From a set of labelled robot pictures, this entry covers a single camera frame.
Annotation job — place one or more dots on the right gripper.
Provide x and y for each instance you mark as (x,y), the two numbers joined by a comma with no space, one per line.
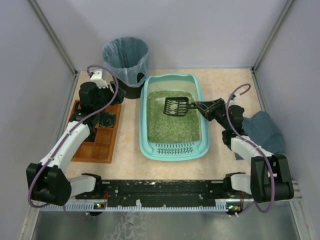
(214,110)

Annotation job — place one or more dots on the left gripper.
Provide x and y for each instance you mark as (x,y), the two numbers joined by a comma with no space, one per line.
(115,92)

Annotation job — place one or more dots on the black litter scoop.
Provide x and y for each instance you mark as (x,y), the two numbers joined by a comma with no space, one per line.
(183,106)

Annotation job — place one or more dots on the litter clump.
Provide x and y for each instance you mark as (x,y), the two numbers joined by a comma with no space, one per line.
(173,108)

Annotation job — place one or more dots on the teal litter box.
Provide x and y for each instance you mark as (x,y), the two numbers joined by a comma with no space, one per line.
(179,151)

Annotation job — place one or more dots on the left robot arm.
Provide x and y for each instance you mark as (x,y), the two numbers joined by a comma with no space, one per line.
(47,182)

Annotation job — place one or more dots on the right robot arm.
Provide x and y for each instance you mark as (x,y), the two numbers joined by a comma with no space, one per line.
(270,177)

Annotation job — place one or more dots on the green cat litter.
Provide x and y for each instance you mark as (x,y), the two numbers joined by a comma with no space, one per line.
(165,129)

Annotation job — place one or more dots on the black trash bin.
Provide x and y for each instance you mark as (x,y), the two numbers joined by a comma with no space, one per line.
(132,92)

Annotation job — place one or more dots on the dark green item in tray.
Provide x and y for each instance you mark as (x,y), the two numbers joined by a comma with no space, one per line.
(107,120)

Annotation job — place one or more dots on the blue trash bag liner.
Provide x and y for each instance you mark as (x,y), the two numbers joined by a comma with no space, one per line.
(128,59)

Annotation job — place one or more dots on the blue cloth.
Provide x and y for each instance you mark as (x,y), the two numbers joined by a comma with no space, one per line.
(263,131)

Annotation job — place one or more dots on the wooden compartment tray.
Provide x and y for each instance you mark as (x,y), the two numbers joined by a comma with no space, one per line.
(99,146)

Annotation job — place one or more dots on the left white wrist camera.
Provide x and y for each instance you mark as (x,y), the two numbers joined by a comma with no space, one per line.
(98,78)

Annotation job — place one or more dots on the black mounting rail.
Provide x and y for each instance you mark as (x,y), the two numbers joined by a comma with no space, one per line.
(159,195)

